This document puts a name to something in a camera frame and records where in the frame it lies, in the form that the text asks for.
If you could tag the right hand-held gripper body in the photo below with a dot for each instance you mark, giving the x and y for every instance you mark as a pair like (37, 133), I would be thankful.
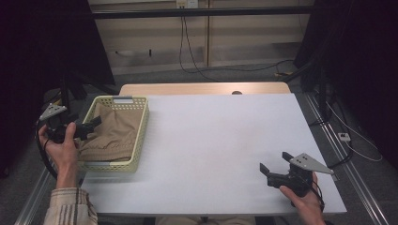
(308, 164)

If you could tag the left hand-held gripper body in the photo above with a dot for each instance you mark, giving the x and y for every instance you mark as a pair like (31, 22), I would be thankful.
(54, 111)

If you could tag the khaki pants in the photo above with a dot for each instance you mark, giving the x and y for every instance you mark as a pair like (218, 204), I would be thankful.
(115, 131)

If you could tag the pale green plastic basket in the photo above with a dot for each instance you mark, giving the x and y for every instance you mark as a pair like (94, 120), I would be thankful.
(140, 131)

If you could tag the person's left hand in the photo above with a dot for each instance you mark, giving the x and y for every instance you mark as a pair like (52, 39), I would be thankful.
(64, 156)

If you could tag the person's right hand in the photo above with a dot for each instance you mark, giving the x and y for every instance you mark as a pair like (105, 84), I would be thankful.
(308, 209)

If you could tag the black tripod stand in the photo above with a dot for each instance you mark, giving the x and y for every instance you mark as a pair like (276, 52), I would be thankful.
(75, 87)

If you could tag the white power strip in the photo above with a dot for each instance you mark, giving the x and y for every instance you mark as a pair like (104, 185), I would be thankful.
(344, 137)

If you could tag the dark curtain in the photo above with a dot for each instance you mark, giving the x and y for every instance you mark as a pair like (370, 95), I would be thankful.
(359, 62)
(37, 47)

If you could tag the wooden table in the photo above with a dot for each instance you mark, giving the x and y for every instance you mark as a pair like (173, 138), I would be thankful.
(187, 88)

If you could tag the black horizontal metal bar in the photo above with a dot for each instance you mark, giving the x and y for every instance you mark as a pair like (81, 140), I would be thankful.
(203, 12)

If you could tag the aluminium floor rail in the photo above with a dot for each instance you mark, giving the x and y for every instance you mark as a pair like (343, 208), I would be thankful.
(353, 175)
(31, 200)

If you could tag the white wall socket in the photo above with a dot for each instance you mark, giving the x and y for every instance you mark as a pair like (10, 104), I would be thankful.
(187, 3)

